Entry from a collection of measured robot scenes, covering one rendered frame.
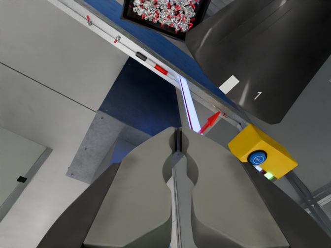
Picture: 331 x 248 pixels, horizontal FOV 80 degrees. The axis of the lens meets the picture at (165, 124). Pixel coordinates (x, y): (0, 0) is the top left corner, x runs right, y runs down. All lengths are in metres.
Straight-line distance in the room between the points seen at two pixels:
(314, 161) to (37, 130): 2.01
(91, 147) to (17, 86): 1.36
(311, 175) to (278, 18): 0.82
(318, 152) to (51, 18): 1.70
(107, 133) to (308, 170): 0.87
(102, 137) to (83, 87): 1.12
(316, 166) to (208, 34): 0.85
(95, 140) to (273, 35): 0.52
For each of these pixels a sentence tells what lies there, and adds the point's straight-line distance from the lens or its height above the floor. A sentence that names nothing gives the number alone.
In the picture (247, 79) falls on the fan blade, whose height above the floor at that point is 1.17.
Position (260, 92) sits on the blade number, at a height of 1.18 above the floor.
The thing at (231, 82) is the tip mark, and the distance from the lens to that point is 0.37.
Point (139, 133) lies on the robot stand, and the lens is 0.60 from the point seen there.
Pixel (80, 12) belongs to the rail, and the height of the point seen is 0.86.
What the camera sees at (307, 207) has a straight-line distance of 1.04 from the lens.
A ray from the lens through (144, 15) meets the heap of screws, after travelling 0.64.
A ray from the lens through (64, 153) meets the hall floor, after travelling 2.17.
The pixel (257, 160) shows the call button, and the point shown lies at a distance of 0.61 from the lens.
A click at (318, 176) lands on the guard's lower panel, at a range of 1.07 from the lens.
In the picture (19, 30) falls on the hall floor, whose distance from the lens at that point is 1.78.
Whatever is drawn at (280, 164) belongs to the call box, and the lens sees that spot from 0.67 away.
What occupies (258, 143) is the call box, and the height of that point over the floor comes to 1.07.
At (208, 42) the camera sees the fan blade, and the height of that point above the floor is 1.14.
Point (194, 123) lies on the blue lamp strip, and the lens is 0.41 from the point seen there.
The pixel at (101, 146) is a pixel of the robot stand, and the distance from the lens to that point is 0.66.
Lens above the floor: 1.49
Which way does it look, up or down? 58 degrees down
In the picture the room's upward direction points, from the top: 178 degrees clockwise
